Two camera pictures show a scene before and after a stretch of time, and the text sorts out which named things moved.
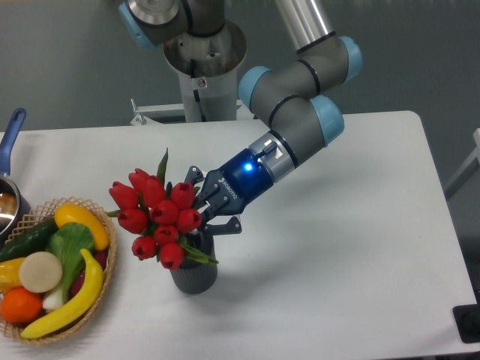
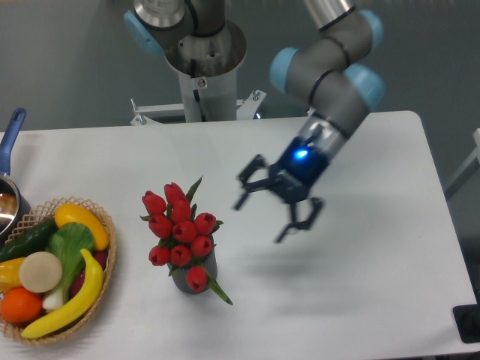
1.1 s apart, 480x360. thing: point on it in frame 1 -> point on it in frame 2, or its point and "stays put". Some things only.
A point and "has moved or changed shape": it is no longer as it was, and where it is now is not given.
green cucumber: [32, 238] stays put
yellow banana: [88, 295] stays put
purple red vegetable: [101, 257] stays put
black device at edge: [467, 322] stays put
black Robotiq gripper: [229, 189] -> [291, 178]
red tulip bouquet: [163, 214] has moved or changed shape
